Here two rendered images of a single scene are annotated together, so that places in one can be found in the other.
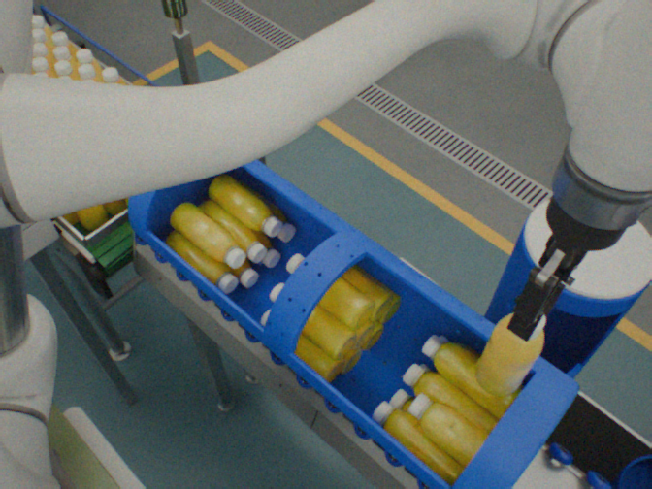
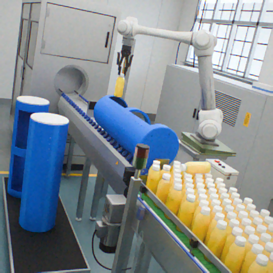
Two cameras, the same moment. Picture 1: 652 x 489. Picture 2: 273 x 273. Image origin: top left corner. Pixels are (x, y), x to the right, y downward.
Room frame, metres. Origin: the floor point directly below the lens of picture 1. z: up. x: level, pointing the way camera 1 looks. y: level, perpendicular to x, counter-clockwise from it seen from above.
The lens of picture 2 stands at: (2.88, 0.89, 1.71)
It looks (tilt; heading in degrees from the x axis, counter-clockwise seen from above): 16 degrees down; 200
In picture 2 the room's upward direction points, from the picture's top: 12 degrees clockwise
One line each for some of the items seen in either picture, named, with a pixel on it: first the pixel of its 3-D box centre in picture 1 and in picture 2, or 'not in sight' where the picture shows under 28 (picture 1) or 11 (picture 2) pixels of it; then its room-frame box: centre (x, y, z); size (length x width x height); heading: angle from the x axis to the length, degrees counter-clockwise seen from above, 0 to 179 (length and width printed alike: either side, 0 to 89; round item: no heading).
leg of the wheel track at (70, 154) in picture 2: not in sight; (70, 151); (-0.48, -1.11, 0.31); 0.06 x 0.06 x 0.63; 48
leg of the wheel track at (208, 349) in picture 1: (213, 366); not in sight; (0.83, 0.35, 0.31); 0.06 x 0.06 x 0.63; 48
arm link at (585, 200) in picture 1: (606, 178); (127, 41); (0.38, -0.26, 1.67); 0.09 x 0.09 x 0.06
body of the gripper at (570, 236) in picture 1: (579, 228); (125, 50); (0.38, -0.26, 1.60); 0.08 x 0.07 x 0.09; 138
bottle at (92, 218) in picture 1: (85, 199); not in sight; (0.95, 0.58, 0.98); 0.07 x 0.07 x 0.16
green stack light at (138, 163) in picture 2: (174, 4); (139, 161); (1.45, 0.40, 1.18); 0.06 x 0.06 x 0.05
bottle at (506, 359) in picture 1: (510, 351); (119, 86); (0.38, -0.26, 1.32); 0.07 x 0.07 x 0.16
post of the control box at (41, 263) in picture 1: (86, 332); not in sight; (0.85, 0.70, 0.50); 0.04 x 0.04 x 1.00; 48
